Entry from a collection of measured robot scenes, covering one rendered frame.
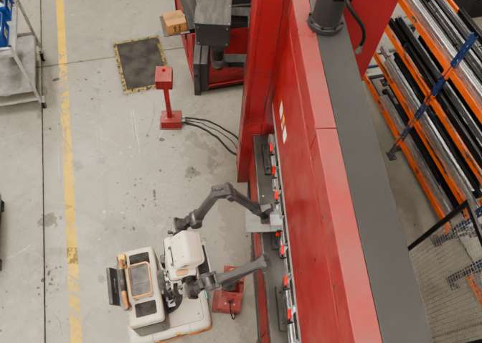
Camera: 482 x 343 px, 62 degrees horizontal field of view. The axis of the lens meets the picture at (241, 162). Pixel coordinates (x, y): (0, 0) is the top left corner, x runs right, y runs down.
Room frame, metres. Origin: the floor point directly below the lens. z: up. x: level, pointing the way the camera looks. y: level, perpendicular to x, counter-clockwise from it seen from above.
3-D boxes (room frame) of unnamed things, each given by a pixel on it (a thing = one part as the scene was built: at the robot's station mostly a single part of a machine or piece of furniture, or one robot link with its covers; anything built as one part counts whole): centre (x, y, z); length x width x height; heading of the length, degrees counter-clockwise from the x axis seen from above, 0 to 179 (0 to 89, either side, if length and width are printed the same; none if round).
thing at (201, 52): (2.33, 0.40, 1.42); 0.45 x 0.12 x 0.36; 5
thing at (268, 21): (2.20, -0.38, 1.15); 0.85 x 0.25 x 2.30; 99
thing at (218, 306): (0.79, -0.02, 0.06); 0.25 x 0.20 x 0.12; 90
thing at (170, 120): (2.70, 0.85, 0.41); 0.25 x 0.20 x 0.83; 99
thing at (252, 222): (1.19, -0.21, 1.00); 0.26 x 0.18 x 0.01; 99
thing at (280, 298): (0.61, -0.39, 0.89); 0.30 x 0.05 x 0.03; 9
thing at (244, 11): (2.46, 0.11, 1.67); 0.40 x 0.24 x 0.07; 9
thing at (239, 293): (0.79, -0.05, 0.75); 0.20 x 0.16 x 0.18; 0
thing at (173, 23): (3.19, 0.82, 1.04); 0.30 x 0.26 x 0.12; 20
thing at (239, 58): (2.46, 0.11, 1.18); 0.40 x 0.24 x 0.07; 9
